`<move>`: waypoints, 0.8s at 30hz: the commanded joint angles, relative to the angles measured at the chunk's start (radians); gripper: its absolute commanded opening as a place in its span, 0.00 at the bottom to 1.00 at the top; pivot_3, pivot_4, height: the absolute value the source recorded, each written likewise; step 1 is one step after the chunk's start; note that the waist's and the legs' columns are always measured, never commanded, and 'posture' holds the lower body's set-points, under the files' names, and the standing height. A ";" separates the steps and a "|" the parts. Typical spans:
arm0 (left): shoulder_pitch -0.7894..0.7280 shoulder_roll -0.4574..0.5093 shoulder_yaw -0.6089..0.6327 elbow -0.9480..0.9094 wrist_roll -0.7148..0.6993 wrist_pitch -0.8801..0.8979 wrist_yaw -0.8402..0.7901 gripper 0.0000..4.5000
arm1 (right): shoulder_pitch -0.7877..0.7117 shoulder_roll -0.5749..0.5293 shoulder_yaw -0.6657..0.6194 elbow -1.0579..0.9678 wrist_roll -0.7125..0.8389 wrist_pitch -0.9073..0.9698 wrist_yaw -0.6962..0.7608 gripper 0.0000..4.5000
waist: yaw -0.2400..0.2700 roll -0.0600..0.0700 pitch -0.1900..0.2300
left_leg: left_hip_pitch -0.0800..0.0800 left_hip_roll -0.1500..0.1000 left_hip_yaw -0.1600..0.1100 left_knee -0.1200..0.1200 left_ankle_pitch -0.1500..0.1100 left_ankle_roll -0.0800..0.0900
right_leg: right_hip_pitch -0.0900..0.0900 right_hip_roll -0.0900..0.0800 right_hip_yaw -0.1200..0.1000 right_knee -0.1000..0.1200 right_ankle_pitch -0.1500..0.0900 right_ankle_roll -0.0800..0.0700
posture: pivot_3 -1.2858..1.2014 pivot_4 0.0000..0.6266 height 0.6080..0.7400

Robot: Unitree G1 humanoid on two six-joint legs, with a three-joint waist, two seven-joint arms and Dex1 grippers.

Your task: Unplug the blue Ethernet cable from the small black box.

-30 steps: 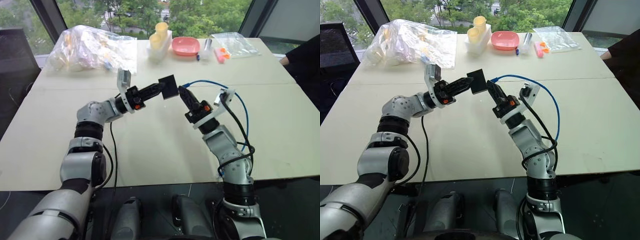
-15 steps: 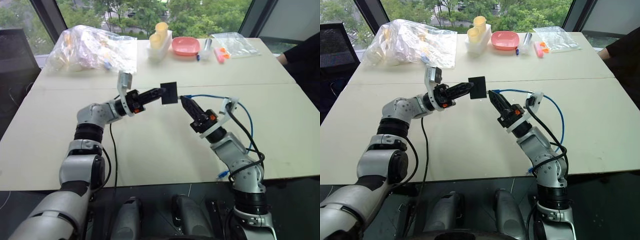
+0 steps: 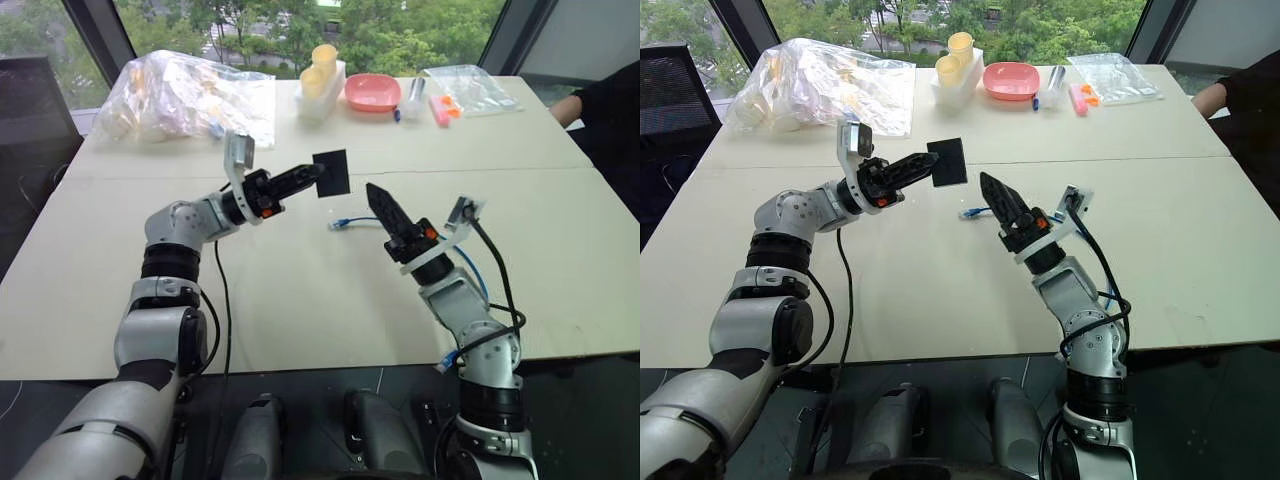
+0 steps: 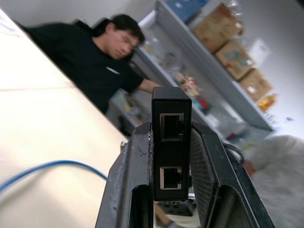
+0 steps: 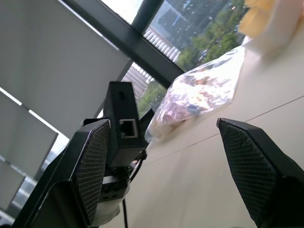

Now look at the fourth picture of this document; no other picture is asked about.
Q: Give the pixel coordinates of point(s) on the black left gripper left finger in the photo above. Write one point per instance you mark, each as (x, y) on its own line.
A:
(126, 180)

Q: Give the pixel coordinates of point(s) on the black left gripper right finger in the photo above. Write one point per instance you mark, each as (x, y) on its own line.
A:
(213, 171)

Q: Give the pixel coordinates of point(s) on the small black Ethernet adapter box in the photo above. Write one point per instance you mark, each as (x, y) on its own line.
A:
(171, 142)

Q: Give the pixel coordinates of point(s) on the small brown cardboard box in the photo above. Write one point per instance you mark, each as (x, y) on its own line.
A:
(255, 85)

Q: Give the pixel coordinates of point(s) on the cardboard box with blue print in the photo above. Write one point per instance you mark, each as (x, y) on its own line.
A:
(235, 60)

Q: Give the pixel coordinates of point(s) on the large brown cardboard box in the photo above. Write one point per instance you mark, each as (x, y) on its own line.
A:
(217, 27)

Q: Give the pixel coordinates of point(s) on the yellow snack packet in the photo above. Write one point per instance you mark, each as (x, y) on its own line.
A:
(268, 102)

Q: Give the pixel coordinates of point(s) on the grey metal shelving rack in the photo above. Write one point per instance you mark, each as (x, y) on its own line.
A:
(202, 78)

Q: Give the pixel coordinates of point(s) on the person in black shirt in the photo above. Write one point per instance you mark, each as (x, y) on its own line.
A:
(95, 59)

